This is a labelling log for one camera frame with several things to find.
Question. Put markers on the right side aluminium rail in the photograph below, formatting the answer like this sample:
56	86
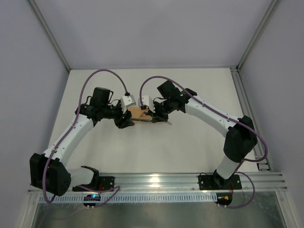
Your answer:
259	149

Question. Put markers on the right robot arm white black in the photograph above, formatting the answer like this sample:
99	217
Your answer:
239	140

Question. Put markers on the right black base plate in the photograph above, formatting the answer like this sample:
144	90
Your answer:
216	182

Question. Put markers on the beige satin napkin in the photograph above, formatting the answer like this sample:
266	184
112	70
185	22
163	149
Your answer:
136	112

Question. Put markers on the corner aluminium post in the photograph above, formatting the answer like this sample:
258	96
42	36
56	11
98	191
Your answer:
49	34
262	25

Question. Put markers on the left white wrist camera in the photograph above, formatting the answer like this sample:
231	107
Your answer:
126	102

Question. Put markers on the green handled knife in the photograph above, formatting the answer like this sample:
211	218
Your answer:
160	122

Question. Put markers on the right corner aluminium post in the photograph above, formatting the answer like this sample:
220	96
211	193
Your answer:
262	25

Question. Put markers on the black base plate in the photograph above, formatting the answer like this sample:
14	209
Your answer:
105	184
216	182

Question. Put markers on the left corner aluminium post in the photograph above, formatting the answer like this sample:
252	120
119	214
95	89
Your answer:
49	34

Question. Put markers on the green handled fork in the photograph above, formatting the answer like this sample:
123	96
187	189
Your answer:
141	120

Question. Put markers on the slotted grey cable duct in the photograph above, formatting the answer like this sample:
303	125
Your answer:
143	198

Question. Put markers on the aluminium rail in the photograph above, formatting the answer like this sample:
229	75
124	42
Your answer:
188	182
259	149

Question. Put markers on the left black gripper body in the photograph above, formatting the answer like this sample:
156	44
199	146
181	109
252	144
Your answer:
124	118

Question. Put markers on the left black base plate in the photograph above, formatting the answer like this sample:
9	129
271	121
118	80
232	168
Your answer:
105	184

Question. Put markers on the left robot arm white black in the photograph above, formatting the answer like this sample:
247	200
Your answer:
48	170

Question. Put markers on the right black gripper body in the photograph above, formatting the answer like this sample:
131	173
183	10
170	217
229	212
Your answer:
157	114

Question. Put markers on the left controller board with led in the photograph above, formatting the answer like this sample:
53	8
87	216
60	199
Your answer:
91	200

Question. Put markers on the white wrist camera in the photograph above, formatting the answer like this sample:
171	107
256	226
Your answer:
126	102
146	103

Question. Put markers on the front aluminium rail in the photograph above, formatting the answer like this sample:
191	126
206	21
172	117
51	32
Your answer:
188	182

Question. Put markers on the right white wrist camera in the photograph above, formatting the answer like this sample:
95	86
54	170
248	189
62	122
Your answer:
146	103

